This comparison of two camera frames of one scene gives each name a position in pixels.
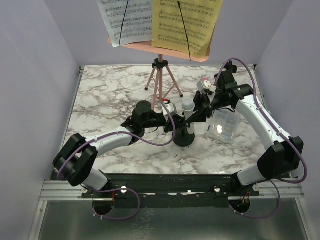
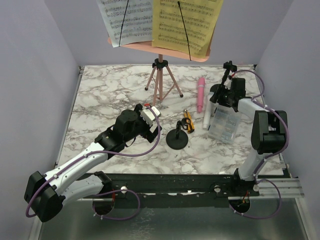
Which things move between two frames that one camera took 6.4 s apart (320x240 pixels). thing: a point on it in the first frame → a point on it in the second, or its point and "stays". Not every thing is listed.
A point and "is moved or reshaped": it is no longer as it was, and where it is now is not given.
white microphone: (188, 107) is moved or reshaped
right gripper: (205, 107) → (223, 94)
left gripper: (177, 120) → (148, 134)
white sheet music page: (138, 23) stays
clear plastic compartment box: (224, 125) stays
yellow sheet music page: (187, 26) stays
